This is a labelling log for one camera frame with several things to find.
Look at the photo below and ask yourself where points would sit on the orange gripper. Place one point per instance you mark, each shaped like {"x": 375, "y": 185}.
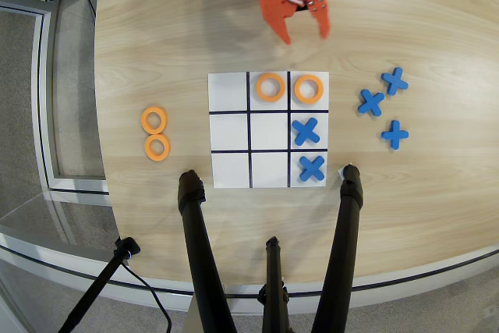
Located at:
{"x": 277, "y": 8}

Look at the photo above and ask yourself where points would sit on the white tic-tac-toe grid paper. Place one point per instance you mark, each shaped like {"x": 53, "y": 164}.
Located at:
{"x": 230, "y": 91}

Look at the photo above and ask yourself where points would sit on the blue foam cross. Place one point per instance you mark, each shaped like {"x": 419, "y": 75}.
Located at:
{"x": 395, "y": 135}
{"x": 306, "y": 132}
{"x": 394, "y": 80}
{"x": 312, "y": 168}
{"x": 371, "y": 102}

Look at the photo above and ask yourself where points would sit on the small white tape piece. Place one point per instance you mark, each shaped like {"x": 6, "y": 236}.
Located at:
{"x": 340, "y": 172}

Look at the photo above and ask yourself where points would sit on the thick black tripod leg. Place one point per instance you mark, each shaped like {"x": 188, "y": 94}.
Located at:
{"x": 199, "y": 239}
{"x": 341, "y": 239}

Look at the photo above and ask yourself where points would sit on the thin black tripod leg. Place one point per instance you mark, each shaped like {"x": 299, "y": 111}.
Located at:
{"x": 274, "y": 278}

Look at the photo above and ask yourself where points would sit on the slim black stand pole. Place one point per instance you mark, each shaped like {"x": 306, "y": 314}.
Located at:
{"x": 97, "y": 286}

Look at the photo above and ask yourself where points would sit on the grey metal partition frame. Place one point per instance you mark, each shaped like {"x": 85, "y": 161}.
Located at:
{"x": 39, "y": 95}

